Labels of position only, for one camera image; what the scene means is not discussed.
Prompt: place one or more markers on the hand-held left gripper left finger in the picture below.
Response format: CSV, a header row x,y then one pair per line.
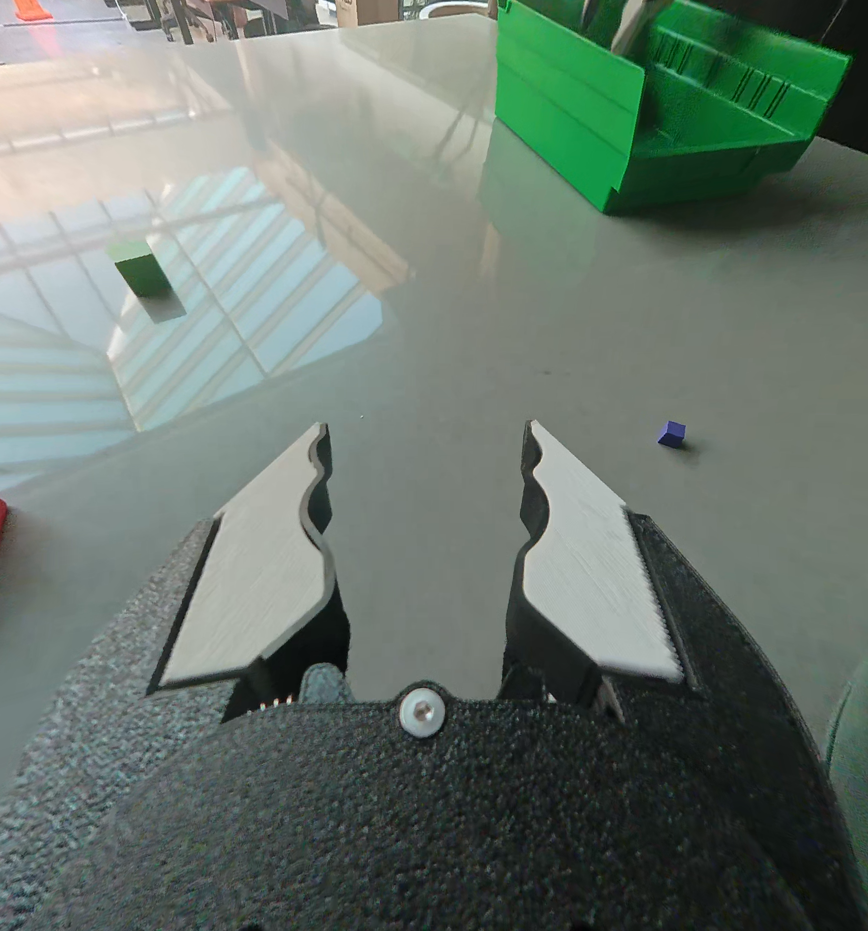
x,y
252,589

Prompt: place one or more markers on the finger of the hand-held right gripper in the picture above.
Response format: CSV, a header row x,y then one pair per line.
x,y
590,14
634,25

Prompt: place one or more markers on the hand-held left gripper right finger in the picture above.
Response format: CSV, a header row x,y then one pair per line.
x,y
594,582

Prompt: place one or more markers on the green plastic bin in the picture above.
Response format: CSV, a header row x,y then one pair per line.
x,y
565,109

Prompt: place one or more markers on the small blue cube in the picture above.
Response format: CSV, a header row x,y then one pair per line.
x,y
671,434

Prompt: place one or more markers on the green wooden cube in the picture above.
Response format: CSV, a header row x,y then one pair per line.
x,y
143,273

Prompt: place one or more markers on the white round planter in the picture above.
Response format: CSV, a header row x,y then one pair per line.
x,y
452,9

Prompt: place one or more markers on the small cardboard box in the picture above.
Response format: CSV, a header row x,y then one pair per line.
x,y
368,11

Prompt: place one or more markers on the orange traffic cone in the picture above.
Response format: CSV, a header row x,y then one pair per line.
x,y
32,9

